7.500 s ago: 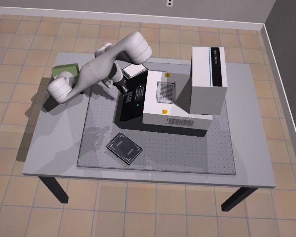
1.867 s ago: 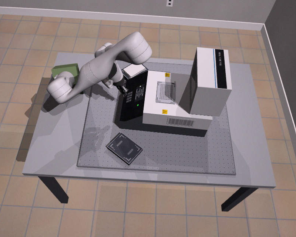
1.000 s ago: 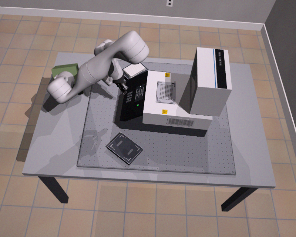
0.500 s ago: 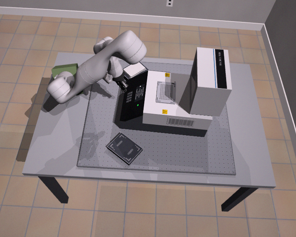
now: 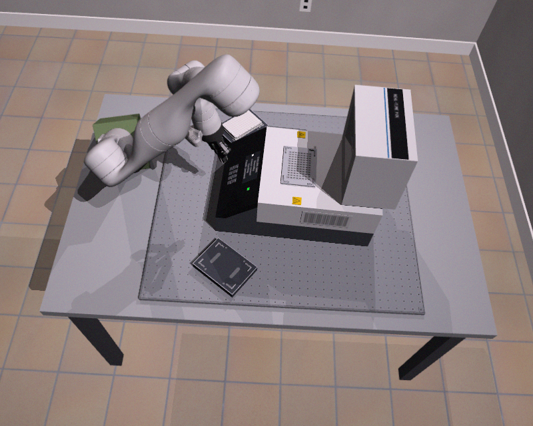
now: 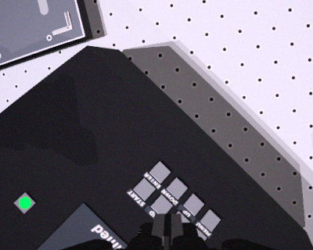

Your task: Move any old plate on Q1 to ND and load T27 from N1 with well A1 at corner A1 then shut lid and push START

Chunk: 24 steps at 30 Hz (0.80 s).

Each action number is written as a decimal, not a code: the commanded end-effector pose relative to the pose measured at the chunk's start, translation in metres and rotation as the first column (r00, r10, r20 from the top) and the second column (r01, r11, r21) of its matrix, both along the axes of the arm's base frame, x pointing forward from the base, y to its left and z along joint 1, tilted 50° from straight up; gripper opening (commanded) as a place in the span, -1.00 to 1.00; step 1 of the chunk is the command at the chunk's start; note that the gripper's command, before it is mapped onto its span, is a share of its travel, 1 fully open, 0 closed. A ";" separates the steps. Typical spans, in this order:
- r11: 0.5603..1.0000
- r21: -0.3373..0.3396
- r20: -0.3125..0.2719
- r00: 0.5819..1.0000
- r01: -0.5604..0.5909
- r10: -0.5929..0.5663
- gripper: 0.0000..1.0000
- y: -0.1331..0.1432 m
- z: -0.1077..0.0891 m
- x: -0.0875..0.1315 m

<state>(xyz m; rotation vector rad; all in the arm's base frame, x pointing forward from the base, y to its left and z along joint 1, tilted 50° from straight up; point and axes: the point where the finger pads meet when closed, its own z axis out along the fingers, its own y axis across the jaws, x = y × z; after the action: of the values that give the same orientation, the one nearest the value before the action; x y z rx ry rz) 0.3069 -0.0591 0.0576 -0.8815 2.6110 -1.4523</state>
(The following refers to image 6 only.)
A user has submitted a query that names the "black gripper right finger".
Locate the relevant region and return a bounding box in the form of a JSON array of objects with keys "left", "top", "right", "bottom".
[{"left": 167, "top": 213, "right": 277, "bottom": 250}]

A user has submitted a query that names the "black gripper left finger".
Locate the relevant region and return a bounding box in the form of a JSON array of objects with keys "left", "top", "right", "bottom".
[{"left": 61, "top": 214, "right": 168, "bottom": 250}]

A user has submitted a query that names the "grey perforated base plate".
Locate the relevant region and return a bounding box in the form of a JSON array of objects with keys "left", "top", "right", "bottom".
[{"left": 0, "top": 0, "right": 313, "bottom": 245}]

